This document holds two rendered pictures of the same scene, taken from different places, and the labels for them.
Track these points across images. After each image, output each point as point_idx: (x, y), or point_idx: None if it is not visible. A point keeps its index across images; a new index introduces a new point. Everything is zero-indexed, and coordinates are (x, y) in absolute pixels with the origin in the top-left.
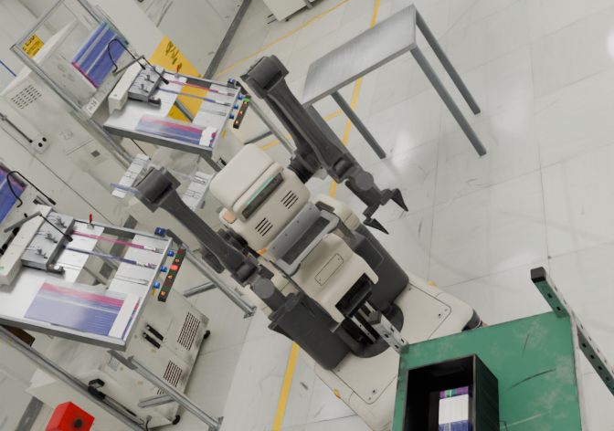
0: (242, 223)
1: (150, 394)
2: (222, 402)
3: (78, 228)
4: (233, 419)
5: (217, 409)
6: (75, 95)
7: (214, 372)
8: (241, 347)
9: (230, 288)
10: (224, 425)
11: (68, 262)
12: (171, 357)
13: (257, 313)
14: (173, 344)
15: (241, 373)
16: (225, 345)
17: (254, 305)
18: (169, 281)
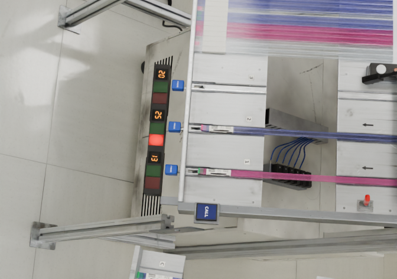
0: None
1: (180, 46)
2: (66, 56)
3: (390, 196)
4: (37, 11)
5: (72, 46)
6: None
7: (96, 128)
8: (48, 155)
9: (73, 235)
10: (53, 10)
11: (370, 104)
12: (166, 122)
13: (26, 223)
14: (169, 142)
15: (38, 94)
16: (85, 178)
17: (36, 246)
18: (156, 103)
